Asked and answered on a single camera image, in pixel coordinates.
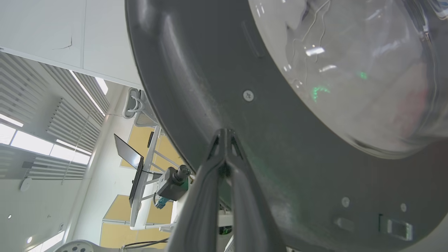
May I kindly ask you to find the black cable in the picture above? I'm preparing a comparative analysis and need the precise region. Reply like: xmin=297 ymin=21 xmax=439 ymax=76
xmin=123 ymin=238 xmax=170 ymax=249

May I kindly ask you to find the white metal stand frame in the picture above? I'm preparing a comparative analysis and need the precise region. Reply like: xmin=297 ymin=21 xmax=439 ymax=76
xmin=129 ymin=125 xmax=182 ymax=233

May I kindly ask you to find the black video camera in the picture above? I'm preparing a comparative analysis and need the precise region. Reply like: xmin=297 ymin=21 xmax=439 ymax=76
xmin=157 ymin=164 xmax=191 ymax=201

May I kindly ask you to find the white mesh office chair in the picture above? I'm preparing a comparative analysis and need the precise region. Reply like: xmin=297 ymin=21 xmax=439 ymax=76
xmin=122 ymin=87 xmax=159 ymax=127

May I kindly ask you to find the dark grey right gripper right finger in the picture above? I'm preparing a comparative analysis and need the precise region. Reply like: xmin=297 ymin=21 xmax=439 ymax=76
xmin=226 ymin=129 xmax=287 ymax=252

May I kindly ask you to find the grey washing machine door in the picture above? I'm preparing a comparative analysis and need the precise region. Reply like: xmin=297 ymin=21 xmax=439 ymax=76
xmin=125 ymin=0 xmax=448 ymax=252

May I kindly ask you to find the round white perforated base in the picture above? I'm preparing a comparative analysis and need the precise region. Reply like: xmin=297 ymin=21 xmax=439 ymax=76
xmin=53 ymin=240 xmax=96 ymax=252

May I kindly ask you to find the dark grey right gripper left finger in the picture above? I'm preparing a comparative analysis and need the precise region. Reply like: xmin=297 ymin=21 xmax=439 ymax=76
xmin=167 ymin=128 xmax=227 ymax=252

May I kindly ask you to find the black flat monitor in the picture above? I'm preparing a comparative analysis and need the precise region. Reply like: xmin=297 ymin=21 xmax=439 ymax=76
xmin=114 ymin=134 xmax=144 ymax=208

